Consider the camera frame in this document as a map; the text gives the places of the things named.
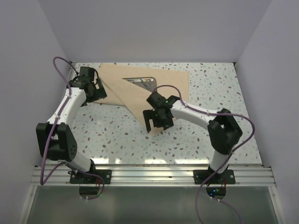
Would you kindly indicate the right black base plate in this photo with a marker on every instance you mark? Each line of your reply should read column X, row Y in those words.
column 227, row 177

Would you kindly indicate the steel instrument tray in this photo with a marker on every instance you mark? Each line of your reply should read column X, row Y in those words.
column 147, row 83

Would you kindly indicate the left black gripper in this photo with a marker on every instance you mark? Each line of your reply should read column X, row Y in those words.
column 100, row 93

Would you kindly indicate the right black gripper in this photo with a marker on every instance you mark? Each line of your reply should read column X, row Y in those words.
column 149, row 114

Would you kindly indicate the aluminium left side rail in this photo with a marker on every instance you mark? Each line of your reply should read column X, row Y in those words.
column 63, row 77

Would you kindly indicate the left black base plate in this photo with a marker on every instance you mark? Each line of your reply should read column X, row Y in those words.
column 104, row 175

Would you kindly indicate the aluminium rail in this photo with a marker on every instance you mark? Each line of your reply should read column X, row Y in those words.
column 181, row 175
column 63, row 77

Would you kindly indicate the aluminium front rail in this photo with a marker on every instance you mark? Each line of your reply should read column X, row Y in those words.
column 181, row 175

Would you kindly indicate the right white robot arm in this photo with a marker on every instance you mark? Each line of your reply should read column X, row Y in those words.
column 223, row 130

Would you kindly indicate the beige cloth wrap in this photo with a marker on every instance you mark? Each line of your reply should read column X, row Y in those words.
column 122, row 92

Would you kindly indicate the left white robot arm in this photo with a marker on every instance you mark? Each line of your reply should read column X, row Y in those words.
column 55, row 138

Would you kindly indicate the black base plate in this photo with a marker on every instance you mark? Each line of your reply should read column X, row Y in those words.
column 104, row 175
column 227, row 177

